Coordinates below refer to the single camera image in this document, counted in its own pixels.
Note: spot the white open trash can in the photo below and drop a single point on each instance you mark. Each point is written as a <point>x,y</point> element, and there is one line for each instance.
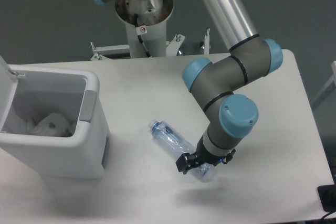
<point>35,92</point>

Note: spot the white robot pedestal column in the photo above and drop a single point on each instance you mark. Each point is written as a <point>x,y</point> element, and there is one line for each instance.
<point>144,19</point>

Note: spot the clear plastic water bottle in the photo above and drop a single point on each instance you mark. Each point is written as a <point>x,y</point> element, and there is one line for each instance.
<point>175,145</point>

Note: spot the black device at table edge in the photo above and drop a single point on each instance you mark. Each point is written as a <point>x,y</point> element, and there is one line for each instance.
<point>327,197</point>

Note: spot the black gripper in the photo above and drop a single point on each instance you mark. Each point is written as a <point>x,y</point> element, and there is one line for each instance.
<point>189,161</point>

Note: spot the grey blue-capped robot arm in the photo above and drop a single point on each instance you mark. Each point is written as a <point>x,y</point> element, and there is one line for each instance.
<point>213,85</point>

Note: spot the white metal base frame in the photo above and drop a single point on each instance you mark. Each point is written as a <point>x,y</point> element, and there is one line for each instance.
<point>147,49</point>

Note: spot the white furniture part at right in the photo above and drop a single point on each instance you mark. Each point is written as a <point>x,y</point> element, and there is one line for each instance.
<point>325,90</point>

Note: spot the white paper wrapper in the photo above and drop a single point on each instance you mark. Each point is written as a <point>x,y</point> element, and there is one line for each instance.
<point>54,125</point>

